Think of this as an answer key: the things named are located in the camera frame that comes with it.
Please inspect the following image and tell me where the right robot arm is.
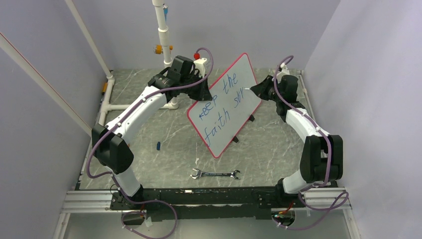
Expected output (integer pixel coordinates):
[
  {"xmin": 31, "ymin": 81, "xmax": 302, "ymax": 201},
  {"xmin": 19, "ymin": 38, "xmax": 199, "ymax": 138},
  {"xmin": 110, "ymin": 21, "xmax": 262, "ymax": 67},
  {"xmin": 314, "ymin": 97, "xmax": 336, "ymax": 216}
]
[{"xmin": 250, "ymin": 75, "xmax": 343, "ymax": 207}]

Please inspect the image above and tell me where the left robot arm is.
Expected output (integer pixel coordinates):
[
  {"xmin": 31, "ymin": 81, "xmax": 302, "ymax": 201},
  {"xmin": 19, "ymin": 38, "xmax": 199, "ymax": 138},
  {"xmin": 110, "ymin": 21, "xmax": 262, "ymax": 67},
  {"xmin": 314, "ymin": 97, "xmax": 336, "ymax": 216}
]
[{"xmin": 92, "ymin": 53, "xmax": 213, "ymax": 209}]

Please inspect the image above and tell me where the white PVC pipe frame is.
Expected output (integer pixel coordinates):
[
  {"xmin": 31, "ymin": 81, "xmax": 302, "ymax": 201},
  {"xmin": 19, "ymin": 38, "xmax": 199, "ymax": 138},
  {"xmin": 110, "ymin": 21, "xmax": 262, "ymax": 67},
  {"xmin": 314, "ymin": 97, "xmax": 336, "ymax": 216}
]
[{"xmin": 0, "ymin": 0, "xmax": 180, "ymax": 136}]

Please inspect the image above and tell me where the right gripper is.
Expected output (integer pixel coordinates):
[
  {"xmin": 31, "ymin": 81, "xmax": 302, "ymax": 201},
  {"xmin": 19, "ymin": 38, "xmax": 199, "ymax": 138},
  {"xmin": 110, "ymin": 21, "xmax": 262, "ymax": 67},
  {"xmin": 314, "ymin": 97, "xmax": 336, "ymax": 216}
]
[{"xmin": 250, "ymin": 75, "xmax": 283, "ymax": 103}]

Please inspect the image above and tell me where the pink framed whiteboard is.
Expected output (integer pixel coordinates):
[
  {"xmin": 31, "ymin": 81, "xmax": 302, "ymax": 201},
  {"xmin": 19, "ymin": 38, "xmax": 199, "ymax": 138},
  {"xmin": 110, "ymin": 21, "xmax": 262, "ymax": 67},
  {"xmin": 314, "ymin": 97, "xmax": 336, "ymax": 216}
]
[{"xmin": 187, "ymin": 53, "xmax": 261, "ymax": 158}]

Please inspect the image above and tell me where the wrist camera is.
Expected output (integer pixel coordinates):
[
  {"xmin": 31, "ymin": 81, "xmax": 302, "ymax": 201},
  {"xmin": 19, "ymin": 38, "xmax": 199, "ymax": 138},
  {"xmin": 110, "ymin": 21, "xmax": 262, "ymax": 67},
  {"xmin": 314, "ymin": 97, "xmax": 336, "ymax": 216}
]
[
  {"xmin": 276, "ymin": 63, "xmax": 290, "ymax": 81},
  {"xmin": 193, "ymin": 53, "xmax": 211, "ymax": 77}
]

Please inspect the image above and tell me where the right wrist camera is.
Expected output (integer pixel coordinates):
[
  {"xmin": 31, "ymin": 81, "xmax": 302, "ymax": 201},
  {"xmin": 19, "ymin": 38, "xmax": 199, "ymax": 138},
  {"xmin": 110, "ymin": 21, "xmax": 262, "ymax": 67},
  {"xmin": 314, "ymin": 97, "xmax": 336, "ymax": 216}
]
[{"xmin": 276, "ymin": 63, "xmax": 290, "ymax": 81}]

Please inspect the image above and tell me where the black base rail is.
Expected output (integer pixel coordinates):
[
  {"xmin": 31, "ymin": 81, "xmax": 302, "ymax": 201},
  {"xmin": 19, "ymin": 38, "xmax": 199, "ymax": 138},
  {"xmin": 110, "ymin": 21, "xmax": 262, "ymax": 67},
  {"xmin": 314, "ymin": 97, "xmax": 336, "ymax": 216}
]
[{"xmin": 109, "ymin": 186, "xmax": 304, "ymax": 222}]

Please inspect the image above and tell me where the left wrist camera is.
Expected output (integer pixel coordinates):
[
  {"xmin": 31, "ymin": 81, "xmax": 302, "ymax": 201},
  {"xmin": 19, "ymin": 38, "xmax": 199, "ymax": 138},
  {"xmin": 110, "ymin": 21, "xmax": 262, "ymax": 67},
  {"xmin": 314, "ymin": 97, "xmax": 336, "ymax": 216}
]
[{"xmin": 193, "ymin": 53, "xmax": 211, "ymax": 77}]

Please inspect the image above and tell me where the silver open end wrench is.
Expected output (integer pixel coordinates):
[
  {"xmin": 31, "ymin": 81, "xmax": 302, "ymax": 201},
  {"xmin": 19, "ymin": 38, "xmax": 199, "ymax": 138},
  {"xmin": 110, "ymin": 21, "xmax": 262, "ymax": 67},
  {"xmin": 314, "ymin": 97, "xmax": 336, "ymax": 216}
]
[{"xmin": 190, "ymin": 168, "xmax": 241, "ymax": 180}]

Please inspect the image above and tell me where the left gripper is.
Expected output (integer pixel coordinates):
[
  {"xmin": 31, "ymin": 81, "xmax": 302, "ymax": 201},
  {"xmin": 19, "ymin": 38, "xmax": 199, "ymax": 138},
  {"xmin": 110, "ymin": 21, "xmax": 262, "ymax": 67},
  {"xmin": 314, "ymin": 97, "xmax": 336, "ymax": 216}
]
[{"xmin": 181, "ymin": 73, "xmax": 212, "ymax": 102}]

